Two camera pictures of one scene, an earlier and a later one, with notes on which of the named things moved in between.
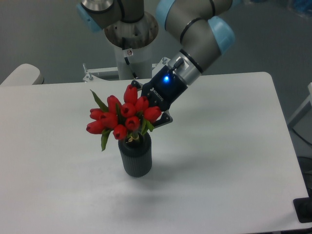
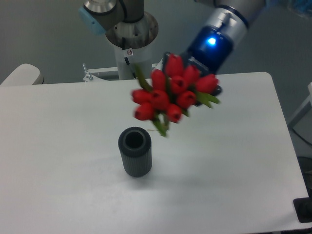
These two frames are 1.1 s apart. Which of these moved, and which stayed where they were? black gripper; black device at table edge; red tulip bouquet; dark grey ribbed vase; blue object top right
Moved: red tulip bouquet; black gripper
Stayed: blue object top right; black device at table edge; dark grey ribbed vase
